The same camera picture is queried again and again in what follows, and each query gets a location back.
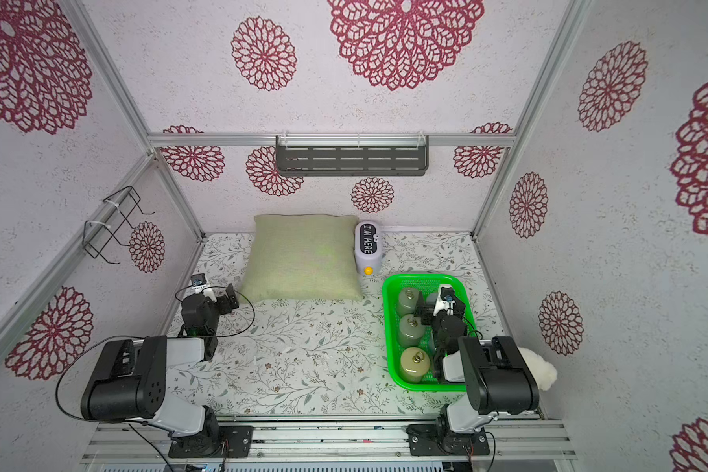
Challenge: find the dark green canister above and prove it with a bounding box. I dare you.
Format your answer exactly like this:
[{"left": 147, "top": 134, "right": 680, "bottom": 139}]
[
  {"left": 396, "top": 287, "right": 421, "bottom": 318},
  {"left": 397, "top": 315, "right": 426, "bottom": 348}
]

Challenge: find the green plastic basket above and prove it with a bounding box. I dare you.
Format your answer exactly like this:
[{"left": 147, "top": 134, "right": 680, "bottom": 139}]
[{"left": 382, "top": 273, "right": 480, "bottom": 393}]

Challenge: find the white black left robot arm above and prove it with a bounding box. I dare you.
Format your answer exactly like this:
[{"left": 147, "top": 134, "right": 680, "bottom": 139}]
[{"left": 81, "top": 284, "right": 239, "bottom": 458}]

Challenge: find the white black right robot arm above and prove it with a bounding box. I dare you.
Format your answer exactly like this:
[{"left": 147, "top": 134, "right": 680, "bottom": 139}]
[{"left": 407, "top": 295, "right": 540, "bottom": 456}]

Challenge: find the yellow-green canister left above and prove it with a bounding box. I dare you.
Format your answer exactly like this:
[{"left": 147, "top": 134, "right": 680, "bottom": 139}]
[{"left": 398, "top": 347, "right": 431, "bottom": 384}]

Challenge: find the green square pillow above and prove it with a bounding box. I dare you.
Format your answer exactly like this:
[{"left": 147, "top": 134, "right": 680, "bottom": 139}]
[{"left": 241, "top": 214, "right": 363, "bottom": 301}]

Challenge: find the lavender digital clock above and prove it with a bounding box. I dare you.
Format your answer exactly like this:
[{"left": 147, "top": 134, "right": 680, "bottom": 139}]
[{"left": 354, "top": 221, "right": 384, "bottom": 277}]

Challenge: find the white plush dog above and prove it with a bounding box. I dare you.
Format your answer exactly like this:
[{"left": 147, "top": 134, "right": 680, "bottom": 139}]
[{"left": 518, "top": 347, "right": 558, "bottom": 391}]

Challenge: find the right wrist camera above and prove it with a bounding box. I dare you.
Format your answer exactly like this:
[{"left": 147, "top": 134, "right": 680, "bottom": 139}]
[{"left": 434, "top": 284, "right": 455, "bottom": 316}]

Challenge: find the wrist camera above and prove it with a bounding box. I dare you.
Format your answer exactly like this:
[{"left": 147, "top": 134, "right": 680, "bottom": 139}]
[
  {"left": 190, "top": 273, "right": 214, "bottom": 297},
  {"left": 434, "top": 284, "right": 455, "bottom": 316}
]

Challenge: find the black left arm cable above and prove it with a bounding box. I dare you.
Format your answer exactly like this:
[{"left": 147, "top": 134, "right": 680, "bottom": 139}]
[{"left": 55, "top": 284, "right": 257, "bottom": 472}]

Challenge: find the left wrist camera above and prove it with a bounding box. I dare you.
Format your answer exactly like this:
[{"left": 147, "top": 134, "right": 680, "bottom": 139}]
[{"left": 190, "top": 273, "right": 214, "bottom": 297}]

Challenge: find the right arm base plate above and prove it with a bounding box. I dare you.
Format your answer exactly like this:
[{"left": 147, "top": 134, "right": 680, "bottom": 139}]
[{"left": 405, "top": 424, "right": 491, "bottom": 456}]

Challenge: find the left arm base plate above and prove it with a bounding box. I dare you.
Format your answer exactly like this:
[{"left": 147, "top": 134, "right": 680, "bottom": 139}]
[{"left": 167, "top": 426, "right": 254, "bottom": 459}]

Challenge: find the black wire wall rack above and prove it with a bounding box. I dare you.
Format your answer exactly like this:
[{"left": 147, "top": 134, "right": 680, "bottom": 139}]
[{"left": 81, "top": 185, "right": 153, "bottom": 266}]

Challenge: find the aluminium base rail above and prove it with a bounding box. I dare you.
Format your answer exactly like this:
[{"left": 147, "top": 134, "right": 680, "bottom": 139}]
[{"left": 80, "top": 417, "right": 577, "bottom": 465}]

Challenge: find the grey wall shelf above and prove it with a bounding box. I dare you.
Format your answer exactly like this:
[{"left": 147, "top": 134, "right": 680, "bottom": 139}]
[{"left": 275, "top": 135, "right": 430, "bottom": 177}]

